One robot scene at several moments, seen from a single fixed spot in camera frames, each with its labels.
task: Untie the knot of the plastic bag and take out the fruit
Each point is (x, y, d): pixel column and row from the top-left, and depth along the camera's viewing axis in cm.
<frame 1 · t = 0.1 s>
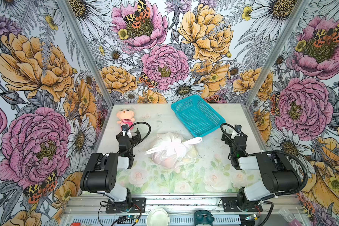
left hand: (131, 133, 93), fingers open
right hand: (232, 133, 93), fingers open
white translucent plastic bag: (172, 150, 83), point 13 cm above the table
teal plastic mesh basket: (198, 117, 117), on the table
pink plush doll toy: (126, 116, 107), point 7 cm above the table

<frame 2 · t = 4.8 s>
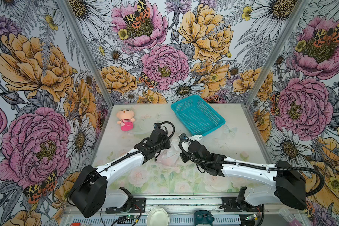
left hand: (167, 143, 86), fingers closed
right hand: (180, 148, 80), fingers closed
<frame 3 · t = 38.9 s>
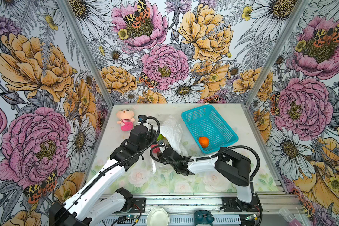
left hand: (152, 133, 77), fingers closed
right hand: (162, 151, 90), fingers open
white translucent plastic bag: (172, 127, 84), point 21 cm above the table
teal plastic mesh basket: (205, 121, 114), on the table
orange fruit: (204, 141, 94), point 7 cm above the table
green fruit: (160, 137, 78), point 23 cm above the table
the other named things where they were.

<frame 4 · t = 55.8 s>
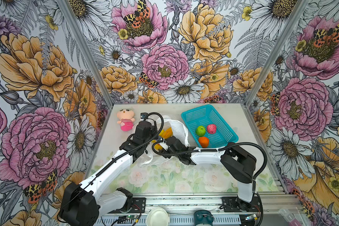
left hand: (153, 130, 82), fingers closed
right hand: (164, 146, 90), fingers open
green fruit: (200, 131, 100), point 6 cm above the table
pink red round fruit: (212, 128, 101), point 6 cm above the table
yellow banana fruit: (166, 134, 100), point 5 cm above the table
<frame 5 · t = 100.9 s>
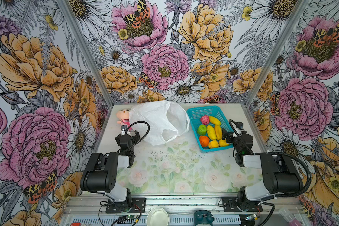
left hand: (129, 135, 94), fingers open
right hand: (229, 130, 93), fingers open
white translucent plastic bag: (166, 119, 88), point 20 cm above the table
pink red round fruit: (205, 119, 107), point 6 cm above the table
yellow banana fruit: (214, 121, 106), point 6 cm above the table
yellow mango fruit: (218, 132, 101), point 5 cm above the table
small yellow round fruit: (213, 144, 94), point 6 cm above the table
small yellow lemon fruit: (222, 143, 94), point 7 cm above the table
the other named things where they were.

